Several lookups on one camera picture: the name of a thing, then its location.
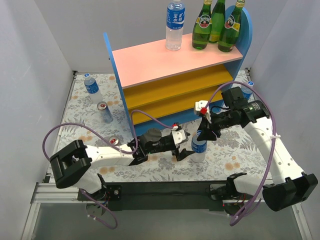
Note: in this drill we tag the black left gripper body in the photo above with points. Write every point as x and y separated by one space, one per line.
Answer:
170 144

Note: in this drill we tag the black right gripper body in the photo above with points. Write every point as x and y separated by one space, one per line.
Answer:
208 124

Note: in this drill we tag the water bottle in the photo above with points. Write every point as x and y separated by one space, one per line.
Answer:
92 88
175 18
247 89
199 148

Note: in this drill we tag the green Perrier bottle red label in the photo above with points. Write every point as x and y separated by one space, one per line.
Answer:
231 30

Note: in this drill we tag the green Perrier bottle yellow label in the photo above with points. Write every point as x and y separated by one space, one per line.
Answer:
202 27

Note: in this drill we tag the clear bottle under left arm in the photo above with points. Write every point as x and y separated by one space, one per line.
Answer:
114 140

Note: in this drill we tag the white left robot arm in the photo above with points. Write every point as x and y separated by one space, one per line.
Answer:
73 165

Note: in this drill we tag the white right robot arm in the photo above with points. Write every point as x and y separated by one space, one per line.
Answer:
289 184

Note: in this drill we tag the blue wooden shelf unit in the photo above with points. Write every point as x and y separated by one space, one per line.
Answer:
155 82

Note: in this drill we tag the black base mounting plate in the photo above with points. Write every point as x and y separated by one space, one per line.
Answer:
167 195

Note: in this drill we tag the red bull can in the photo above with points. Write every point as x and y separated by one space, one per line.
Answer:
105 112

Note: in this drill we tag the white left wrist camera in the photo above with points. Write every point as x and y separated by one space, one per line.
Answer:
179 135

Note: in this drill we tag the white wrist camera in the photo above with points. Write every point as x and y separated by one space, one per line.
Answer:
179 135
201 109

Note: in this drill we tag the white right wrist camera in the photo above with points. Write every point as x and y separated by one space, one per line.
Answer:
201 109

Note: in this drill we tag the aluminium frame rail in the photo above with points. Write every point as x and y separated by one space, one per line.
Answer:
53 213

